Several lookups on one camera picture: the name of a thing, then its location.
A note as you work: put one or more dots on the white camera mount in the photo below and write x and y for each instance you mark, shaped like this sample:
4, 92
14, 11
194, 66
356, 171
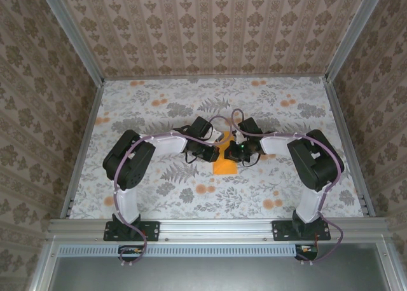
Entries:
217, 134
239, 138

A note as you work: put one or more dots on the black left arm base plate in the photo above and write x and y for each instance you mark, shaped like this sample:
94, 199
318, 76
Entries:
152, 230

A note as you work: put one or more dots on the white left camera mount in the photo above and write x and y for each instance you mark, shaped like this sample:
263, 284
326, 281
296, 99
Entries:
217, 134

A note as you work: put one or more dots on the aluminium corner post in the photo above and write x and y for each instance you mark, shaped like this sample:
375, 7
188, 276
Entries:
70, 33
356, 33

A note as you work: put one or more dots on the long aluminium base rail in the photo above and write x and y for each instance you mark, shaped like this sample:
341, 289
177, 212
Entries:
216, 229

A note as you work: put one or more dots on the orange cloth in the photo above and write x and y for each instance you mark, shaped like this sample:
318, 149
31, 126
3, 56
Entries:
224, 167

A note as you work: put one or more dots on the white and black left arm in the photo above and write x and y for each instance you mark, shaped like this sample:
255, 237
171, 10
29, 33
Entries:
130, 164

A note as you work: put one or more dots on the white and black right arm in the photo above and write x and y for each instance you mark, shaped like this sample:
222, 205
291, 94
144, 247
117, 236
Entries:
318, 164

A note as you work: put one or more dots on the aluminium side rail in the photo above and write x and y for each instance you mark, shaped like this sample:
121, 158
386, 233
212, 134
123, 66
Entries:
348, 145
83, 145

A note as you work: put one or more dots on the floral printed table cover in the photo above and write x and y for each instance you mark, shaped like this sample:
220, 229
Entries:
203, 195

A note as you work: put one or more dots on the small controller board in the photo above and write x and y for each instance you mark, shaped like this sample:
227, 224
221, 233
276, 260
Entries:
130, 252
306, 251

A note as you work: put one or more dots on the grey metal sheet panel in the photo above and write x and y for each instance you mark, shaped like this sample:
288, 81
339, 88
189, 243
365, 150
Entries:
216, 275

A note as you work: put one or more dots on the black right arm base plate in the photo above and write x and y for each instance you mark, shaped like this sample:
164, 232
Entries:
280, 230

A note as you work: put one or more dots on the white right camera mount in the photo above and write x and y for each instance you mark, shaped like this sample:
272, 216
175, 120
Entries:
239, 138

